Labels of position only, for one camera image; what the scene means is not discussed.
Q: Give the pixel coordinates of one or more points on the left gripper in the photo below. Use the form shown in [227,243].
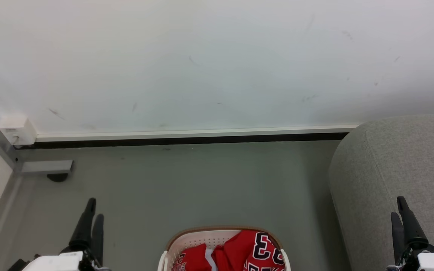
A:
[57,261]

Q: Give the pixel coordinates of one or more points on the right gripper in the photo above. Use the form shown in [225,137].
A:
[430,260]

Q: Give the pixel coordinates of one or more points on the red basketball jersey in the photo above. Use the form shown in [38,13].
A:
[247,250]

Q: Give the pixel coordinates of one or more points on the grey fabric sofa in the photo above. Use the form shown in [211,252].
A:
[401,165]

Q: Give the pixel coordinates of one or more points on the black round foot pad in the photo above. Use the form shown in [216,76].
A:
[57,177]

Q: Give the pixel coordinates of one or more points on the white perforated laundry basket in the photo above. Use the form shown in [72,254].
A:
[205,241]

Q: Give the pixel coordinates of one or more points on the grey metal foot bracket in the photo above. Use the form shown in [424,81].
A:
[47,166]

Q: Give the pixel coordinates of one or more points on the white wall socket box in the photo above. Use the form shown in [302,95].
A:
[18,130]

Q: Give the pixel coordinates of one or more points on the white wall baseboard strip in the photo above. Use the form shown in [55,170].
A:
[202,133]

